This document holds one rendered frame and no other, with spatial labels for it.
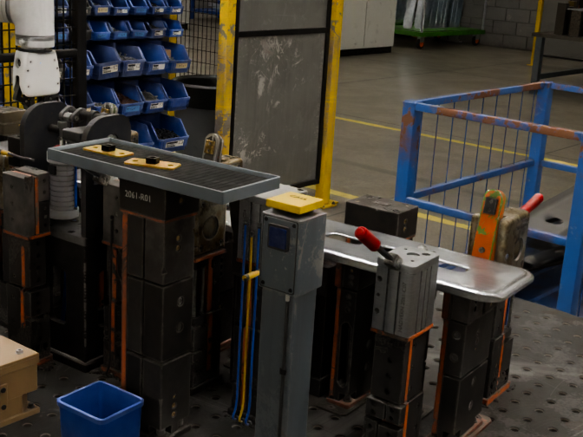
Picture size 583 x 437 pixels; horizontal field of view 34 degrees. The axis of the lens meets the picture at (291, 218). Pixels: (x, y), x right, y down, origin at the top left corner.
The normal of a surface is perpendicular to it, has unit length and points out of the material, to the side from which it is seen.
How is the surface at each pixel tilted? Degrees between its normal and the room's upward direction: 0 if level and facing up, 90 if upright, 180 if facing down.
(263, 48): 93
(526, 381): 0
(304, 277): 90
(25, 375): 90
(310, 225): 90
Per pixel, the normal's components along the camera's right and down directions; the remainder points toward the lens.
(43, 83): 0.81, 0.18
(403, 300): -0.58, 0.19
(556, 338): 0.06, -0.96
